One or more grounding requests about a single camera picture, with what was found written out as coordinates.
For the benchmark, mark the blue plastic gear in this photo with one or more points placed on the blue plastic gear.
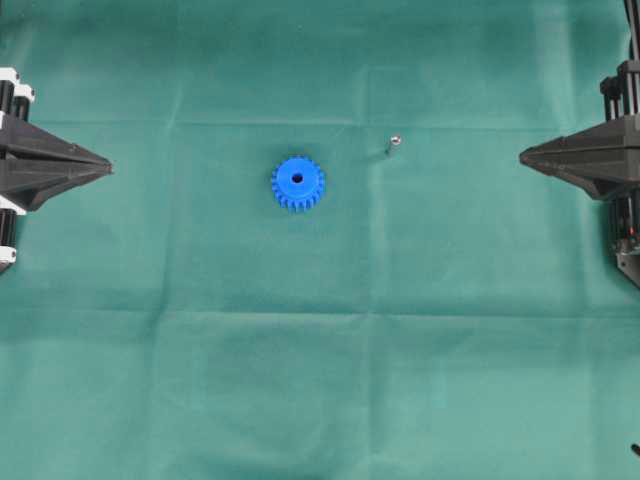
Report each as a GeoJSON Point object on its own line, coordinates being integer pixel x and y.
{"type": "Point", "coordinates": [298, 183]}

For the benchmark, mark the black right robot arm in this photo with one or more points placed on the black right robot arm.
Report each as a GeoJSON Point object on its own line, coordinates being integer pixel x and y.
{"type": "Point", "coordinates": [626, 170]}

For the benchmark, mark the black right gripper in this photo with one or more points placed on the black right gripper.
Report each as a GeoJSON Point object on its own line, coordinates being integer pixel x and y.
{"type": "Point", "coordinates": [615, 140]}

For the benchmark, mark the green table cloth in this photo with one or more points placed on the green table cloth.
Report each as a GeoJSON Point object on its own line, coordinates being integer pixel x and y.
{"type": "Point", "coordinates": [444, 313]}

